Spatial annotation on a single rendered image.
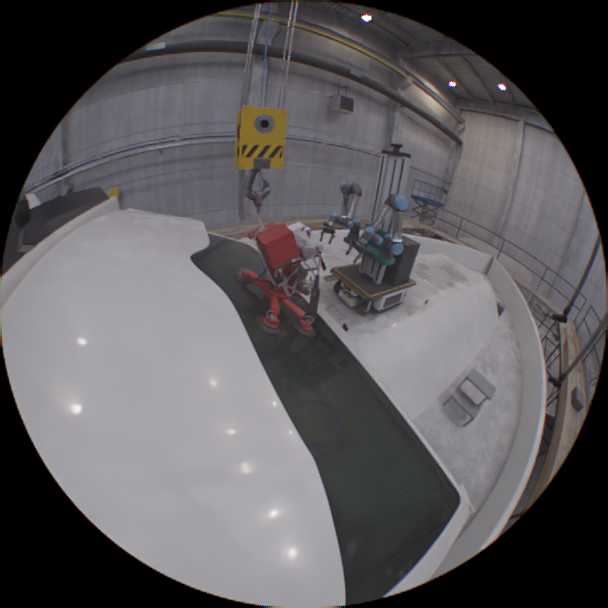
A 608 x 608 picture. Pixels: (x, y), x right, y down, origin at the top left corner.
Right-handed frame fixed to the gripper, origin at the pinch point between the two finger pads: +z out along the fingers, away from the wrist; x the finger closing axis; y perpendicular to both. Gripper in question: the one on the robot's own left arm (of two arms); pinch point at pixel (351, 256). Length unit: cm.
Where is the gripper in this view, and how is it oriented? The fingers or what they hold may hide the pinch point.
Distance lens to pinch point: 195.0
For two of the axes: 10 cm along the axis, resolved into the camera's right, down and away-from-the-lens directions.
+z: -4.9, 7.3, 4.8
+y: -7.9, -1.4, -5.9
